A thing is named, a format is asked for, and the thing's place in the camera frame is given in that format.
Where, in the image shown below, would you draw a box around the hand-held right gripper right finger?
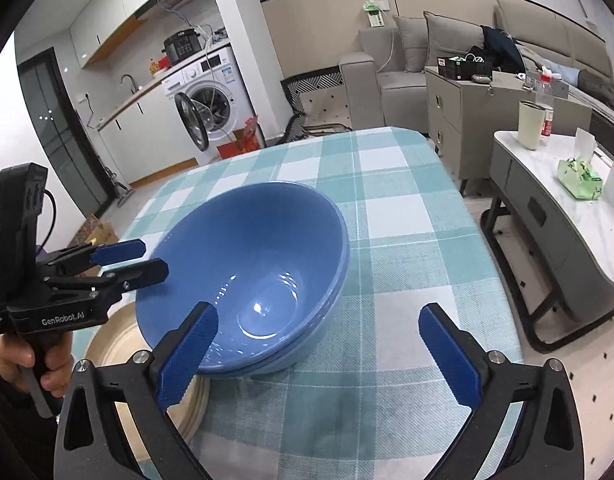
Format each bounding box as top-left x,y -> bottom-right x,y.
418,302 -> 585,480

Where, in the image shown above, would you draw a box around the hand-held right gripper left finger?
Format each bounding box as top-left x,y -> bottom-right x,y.
52,301 -> 219,480

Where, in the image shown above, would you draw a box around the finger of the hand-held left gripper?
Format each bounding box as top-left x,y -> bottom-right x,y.
37,240 -> 148,281
44,258 -> 169,306

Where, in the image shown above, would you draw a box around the large beige plate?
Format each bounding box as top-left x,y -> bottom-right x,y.
84,305 -> 208,441
178,376 -> 212,444

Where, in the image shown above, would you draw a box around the blue bowl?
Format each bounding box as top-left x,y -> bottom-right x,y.
197,260 -> 351,379
135,181 -> 350,362

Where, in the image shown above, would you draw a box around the person's left hand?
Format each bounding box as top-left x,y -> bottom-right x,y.
0,332 -> 74,394

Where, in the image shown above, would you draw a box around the brown cardboard box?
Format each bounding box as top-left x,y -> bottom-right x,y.
73,214 -> 120,249

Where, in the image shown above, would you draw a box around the black glass door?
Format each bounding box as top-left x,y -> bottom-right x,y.
17,47 -> 114,219

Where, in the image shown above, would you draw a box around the teal checked tablecloth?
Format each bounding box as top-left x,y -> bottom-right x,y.
69,127 -> 526,480

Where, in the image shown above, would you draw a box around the white kitchen counter cabinet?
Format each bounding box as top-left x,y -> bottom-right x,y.
97,77 -> 189,187

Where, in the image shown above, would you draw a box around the red cardboard box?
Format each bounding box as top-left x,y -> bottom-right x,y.
216,116 -> 266,162

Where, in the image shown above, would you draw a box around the grey white coffee table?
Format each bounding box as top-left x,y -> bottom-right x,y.
480,129 -> 614,354

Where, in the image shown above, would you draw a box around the white washing machine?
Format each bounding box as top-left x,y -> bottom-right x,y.
162,45 -> 259,167

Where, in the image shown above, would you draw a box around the black kitchen appliance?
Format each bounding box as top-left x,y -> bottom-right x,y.
163,30 -> 199,67

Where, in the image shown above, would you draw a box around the green tissue pack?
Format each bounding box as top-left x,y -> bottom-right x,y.
557,127 -> 604,202

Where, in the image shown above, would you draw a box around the white upper kitchen cabinets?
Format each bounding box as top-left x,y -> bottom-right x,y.
69,0 -> 208,69

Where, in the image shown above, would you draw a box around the grey drawer cabinet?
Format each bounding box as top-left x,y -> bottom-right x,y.
424,64 -> 540,197

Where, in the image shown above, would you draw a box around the beige tumbler cup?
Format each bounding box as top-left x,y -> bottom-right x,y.
517,100 -> 549,151

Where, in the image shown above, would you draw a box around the black white patterned cushion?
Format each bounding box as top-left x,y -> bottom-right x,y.
281,71 -> 354,137

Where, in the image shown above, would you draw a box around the clear plastic bottle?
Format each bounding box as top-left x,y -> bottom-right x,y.
536,72 -> 556,139

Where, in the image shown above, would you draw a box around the grey sofa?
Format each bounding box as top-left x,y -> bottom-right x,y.
337,0 -> 614,132

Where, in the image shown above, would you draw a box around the black box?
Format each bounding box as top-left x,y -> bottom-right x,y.
436,55 -> 494,81

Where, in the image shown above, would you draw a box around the dark jacket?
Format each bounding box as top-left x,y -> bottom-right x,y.
481,25 -> 527,74

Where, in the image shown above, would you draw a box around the grey sofa cushion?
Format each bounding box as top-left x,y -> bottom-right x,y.
392,15 -> 431,74
423,10 -> 489,69

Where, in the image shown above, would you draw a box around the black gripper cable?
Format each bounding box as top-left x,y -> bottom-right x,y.
36,189 -> 58,252

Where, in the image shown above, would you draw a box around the white green wall device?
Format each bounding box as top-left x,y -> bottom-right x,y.
361,0 -> 389,29

